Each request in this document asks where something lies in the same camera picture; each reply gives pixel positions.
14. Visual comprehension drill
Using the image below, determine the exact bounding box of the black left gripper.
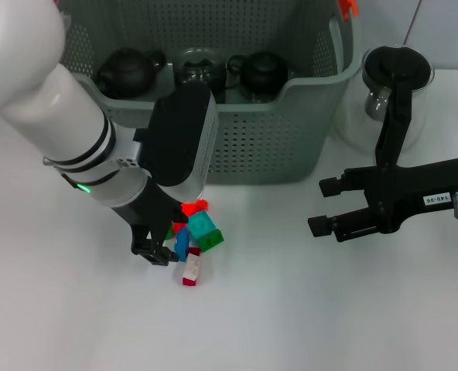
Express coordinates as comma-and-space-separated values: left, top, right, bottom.
111, 177, 190, 267

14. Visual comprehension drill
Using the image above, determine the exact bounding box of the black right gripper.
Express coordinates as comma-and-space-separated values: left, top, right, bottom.
307, 154, 458, 244

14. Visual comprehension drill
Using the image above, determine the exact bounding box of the blue toy brick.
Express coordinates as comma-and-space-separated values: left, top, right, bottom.
174, 227, 190, 263

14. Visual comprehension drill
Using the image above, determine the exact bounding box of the white toy brick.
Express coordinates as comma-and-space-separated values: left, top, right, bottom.
183, 253, 203, 282

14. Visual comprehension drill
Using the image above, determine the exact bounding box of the white and red block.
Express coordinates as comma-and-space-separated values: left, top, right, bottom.
181, 247, 203, 288

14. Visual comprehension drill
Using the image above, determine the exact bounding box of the grey-green perforated storage bin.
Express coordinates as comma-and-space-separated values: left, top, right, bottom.
56, 0, 364, 185

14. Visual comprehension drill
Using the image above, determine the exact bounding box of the orange bin latch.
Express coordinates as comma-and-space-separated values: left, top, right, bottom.
337, 0, 360, 19

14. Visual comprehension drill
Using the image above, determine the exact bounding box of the teal square toy brick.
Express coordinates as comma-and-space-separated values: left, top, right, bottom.
186, 211, 217, 240

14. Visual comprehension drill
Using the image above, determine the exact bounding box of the large red slope brick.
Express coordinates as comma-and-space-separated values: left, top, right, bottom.
180, 200, 201, 217

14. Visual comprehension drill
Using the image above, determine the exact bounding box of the large green toy brick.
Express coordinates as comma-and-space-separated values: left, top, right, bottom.
197, 227, 226, 253

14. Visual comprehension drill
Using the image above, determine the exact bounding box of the black clay teapot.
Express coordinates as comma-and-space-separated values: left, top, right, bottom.
96, 46, 167, 98

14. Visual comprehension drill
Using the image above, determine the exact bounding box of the glass teapot with black handle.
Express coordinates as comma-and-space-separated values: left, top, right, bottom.
335, 44, 436, 165

